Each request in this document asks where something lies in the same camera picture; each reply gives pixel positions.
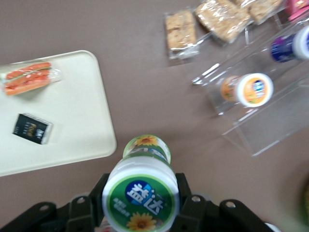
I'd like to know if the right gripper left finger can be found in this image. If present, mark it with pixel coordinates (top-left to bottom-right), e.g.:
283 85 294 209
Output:
68 173 111 228

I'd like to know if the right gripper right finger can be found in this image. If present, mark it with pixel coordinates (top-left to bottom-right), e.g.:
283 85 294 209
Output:
175 172 211 222

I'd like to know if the green gum bottle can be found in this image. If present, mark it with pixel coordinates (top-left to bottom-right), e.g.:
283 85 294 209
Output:
101 134 181 232

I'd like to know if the cream plastic tray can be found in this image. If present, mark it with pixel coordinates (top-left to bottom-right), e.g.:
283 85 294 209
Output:
0 50 118 177

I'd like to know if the orange gum bottle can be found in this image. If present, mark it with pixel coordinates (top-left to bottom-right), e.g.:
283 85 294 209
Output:
220 72 274 108

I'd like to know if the purple gum bottle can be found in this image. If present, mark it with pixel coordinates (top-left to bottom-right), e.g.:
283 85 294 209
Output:
270 25 309 63

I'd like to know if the small black box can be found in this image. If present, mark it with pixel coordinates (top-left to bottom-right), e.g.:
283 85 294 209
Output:
12 113 54 145

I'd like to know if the clear acrylic stepped display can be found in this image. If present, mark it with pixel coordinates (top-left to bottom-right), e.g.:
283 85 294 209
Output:
191 14 309 158

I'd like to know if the wrapped triangle sandwich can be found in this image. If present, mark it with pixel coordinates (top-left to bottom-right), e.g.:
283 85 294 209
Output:
1 62 62 97

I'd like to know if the clear wrapped rice crisp pack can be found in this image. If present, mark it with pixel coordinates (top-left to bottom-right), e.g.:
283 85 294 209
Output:
194 0 252 44
164 9 206 60
248 0 283 25

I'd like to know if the pink snack pack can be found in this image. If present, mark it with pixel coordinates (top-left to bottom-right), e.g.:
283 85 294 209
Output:
286 0 309 21

